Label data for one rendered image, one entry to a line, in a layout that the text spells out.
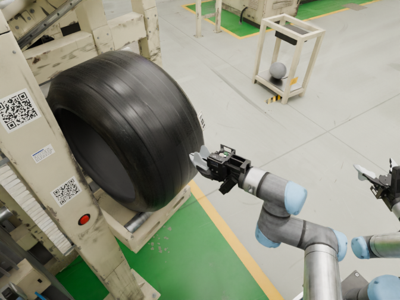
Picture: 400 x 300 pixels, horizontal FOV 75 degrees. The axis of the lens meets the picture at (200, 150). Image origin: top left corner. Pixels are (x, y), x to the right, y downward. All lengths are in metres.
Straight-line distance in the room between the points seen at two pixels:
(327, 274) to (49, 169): 0.70
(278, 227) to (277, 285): 1.29
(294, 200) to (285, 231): 0.10
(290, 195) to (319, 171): 1.97
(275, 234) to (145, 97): 0.51
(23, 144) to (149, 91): 0.34
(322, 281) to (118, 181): 0.89
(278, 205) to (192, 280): 1.33
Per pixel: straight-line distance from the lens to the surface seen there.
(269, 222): 0.72
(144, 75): 0.82
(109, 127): 0.74
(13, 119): 0.68
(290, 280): 2.03
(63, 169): 0.81
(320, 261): 0.68
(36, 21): 1.09
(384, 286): 1.11
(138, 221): 1.09
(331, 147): 2.93
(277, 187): 0.68
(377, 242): 1.06
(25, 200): 0.82
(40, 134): 0.72
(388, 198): 1.22
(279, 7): 5.47
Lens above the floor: 1.84
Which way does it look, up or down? 45 degrees down
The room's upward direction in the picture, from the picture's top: straight up
